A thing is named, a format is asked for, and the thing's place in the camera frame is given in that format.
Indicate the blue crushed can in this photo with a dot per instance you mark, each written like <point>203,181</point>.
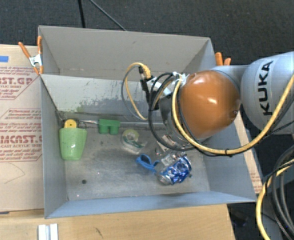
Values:
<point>175,171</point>

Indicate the clear tape dispenser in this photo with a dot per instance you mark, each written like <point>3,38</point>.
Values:
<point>132,140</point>

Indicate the green double cylinder block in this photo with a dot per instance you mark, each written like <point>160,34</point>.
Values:
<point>108,126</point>

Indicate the grey metal bin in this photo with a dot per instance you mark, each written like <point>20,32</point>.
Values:
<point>112,174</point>

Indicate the thin silver metal rod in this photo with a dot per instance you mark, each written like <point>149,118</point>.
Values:
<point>89,121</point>

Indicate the light green plastic cup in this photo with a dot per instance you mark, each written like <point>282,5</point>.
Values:
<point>72,144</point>

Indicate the yellow round disc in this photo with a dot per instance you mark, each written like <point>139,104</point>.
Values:
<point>69,123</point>

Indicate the black cylinder on white bracket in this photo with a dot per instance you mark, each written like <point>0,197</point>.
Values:
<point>145,85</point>

